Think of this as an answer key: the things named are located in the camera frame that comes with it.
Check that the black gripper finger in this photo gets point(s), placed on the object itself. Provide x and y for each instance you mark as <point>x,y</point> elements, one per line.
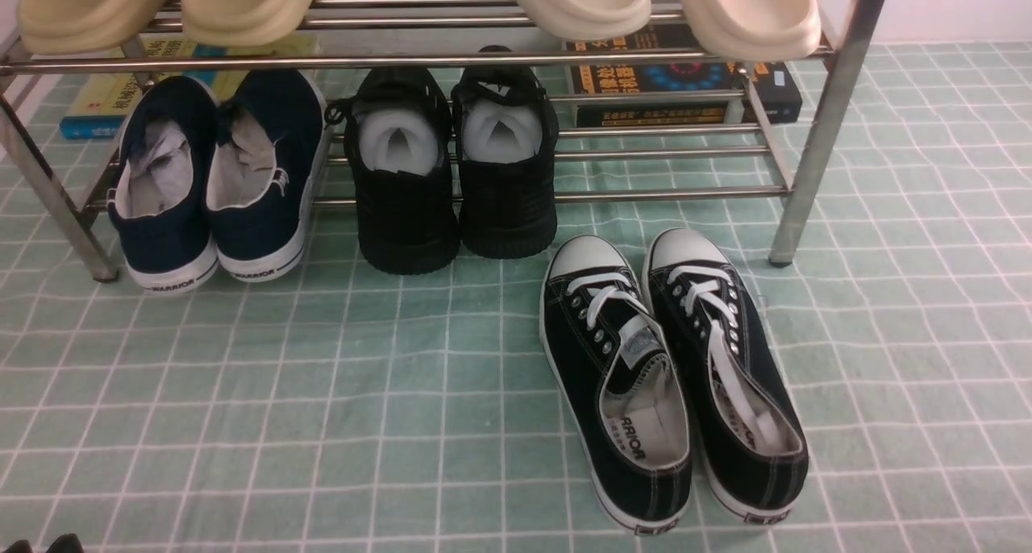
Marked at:
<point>66,543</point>

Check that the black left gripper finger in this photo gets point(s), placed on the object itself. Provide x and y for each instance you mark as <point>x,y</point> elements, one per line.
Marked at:
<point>19,547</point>

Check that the navy slip-on shoe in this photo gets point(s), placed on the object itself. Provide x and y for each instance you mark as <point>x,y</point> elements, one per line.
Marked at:
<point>272,140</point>
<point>165,147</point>

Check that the silver metal shoe rack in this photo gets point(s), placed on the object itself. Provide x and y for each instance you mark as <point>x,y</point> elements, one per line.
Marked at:
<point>843,59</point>

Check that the green checkered floor mat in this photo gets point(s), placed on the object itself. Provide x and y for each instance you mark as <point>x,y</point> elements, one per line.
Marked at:
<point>340,409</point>

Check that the yellow blue book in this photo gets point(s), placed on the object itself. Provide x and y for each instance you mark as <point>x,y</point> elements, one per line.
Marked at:
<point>106,99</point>

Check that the beige slipper far left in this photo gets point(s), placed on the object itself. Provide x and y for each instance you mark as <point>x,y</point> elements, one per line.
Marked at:
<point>65,27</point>

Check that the beige slipper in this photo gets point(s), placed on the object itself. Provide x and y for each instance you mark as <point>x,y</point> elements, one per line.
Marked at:
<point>65,27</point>
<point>241,23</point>

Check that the black white canvas sneaker left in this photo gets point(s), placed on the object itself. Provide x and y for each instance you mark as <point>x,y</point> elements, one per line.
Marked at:
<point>624,390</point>

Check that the black white canvas sneaker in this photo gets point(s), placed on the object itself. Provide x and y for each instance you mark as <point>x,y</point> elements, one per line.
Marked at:
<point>624,390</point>
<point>753,448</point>

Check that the black white canvas sneaker right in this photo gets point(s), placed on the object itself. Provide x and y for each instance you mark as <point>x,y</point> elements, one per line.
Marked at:
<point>753,448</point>

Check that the cream slipper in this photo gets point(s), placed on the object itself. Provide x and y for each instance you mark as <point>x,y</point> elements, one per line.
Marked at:
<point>755,30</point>
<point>588,20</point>

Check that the cream slipper far right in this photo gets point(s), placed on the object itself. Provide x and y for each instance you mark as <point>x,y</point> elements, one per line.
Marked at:
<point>755,30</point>

